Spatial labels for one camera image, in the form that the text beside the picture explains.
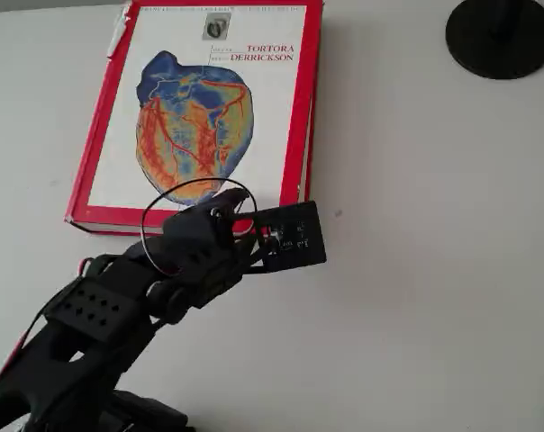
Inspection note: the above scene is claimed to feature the red anatomy textbook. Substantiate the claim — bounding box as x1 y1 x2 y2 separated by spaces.
63 0 326 238

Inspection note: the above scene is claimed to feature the black round stand base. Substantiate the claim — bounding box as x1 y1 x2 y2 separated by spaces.
445 0 544 81

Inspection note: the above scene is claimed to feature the thin black looped cable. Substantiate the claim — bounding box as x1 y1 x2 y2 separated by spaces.
140 176 258 276

